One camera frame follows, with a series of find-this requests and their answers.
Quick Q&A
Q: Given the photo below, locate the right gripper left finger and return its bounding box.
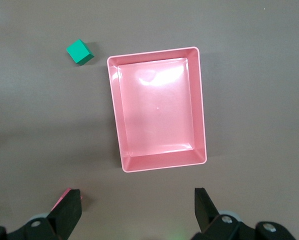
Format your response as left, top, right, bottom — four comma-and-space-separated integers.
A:
0, 188, 83, 240

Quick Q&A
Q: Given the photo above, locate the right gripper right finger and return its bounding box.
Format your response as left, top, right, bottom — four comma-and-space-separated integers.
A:
189, 187, 298, 240

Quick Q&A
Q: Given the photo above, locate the pink foam cube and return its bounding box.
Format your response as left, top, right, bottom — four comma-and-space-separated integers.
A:
50, 187, 84, 212

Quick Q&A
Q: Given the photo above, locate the pink plastic tray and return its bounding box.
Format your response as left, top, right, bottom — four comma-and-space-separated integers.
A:
106, 46, 208, 174

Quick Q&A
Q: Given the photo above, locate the brown table cover mat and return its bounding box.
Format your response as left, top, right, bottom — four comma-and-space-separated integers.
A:
0, 0, 299, 240

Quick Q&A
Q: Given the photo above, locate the green foam cube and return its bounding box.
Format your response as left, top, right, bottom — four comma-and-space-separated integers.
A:
65, 38, 95, 67

